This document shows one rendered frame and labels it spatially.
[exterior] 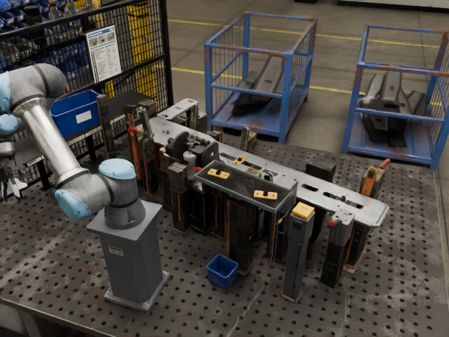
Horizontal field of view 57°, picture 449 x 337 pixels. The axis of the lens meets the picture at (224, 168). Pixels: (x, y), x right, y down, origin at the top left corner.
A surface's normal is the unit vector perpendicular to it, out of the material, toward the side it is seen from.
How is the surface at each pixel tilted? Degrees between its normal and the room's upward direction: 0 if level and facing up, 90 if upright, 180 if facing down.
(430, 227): 0
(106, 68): 90
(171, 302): 0
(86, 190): 44
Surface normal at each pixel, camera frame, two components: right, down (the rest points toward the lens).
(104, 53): 0.82, 0.33
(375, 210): 0.00, -0.82
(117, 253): -0.33, 0.53
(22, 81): 0.50, -0.32
